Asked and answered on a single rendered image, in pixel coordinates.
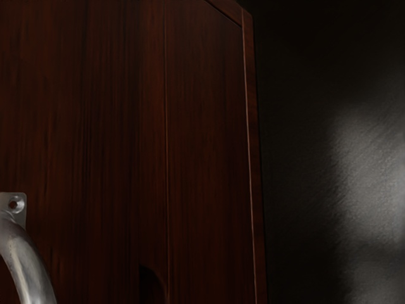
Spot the dark red wooden cabinet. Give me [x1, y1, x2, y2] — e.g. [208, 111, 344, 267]
[0, 0, 268, 304]

